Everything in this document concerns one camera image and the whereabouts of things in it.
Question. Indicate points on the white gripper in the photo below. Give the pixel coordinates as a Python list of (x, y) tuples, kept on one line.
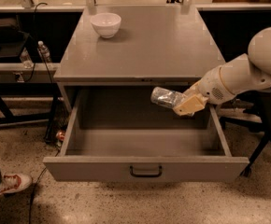
[(210, 86)]

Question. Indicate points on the silver redbull can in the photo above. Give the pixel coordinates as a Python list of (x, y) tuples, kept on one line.
[(166, 98)]

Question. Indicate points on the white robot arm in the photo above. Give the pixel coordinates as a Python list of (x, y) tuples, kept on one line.
[(248, 72)]

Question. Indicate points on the open grey top drawer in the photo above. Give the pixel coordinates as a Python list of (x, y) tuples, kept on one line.
[(112, 128)]

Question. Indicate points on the red can on floor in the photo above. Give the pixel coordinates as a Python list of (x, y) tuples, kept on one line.
[(60, 135)]

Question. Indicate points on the grey cabinet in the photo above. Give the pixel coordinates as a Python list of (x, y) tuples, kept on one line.
[(155, 45)]

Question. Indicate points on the black office chair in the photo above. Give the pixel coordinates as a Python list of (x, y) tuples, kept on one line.
[(261, 107)]

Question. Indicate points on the white ceramic bowl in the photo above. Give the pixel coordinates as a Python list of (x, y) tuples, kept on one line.
[(106, 24)]

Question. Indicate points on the clear water bottle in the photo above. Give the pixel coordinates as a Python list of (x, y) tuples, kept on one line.
[(44, 53), (26, 59)]

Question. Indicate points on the white red sneaker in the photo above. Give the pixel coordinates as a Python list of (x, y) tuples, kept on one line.
[(13, 183)]

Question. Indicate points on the black drawer handle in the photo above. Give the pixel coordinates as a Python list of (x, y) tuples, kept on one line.
[(146, 173)]

